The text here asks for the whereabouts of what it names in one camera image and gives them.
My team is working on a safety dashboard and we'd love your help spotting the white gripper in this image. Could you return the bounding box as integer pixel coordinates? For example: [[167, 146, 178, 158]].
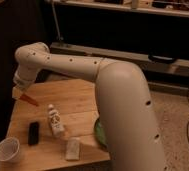
[[12, 76, 33, 100]]

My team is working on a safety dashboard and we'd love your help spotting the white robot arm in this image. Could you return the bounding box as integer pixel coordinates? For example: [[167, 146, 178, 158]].
[[14, 42, 168, 171]]

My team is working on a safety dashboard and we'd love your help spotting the white ceramic cup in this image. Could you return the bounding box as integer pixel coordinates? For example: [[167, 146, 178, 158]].
[[0, 137, 23, 163]]

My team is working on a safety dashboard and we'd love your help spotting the black remote control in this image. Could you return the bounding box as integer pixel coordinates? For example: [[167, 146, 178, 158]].
[[28, 122, 39, 146]]

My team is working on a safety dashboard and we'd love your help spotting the white squeeze bottle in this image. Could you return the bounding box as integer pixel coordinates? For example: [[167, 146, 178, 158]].
[[48, 104, 65, 138]]

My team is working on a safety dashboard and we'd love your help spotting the wooden table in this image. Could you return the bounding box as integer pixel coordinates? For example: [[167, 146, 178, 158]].
[[0, 79, 109, 171]]

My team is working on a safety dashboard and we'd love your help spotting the metal vertical pole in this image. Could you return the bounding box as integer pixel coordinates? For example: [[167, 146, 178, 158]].
[[51, 0, 64, 45]]

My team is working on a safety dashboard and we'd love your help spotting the white rectangular sponge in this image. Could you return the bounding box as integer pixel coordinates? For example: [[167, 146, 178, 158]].
[[65, 137, 80, 161]]

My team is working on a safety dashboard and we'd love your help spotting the long metal shelf beam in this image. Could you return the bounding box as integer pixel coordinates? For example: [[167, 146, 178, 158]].
[[50, 42, 189, 76]]

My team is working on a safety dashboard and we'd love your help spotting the black object on beam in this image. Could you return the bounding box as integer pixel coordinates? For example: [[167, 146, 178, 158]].
[[148, 55, 177, 64]]

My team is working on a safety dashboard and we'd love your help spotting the upper shelf board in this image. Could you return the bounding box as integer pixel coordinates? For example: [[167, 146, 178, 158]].
[[44, 0, 189, 18]]

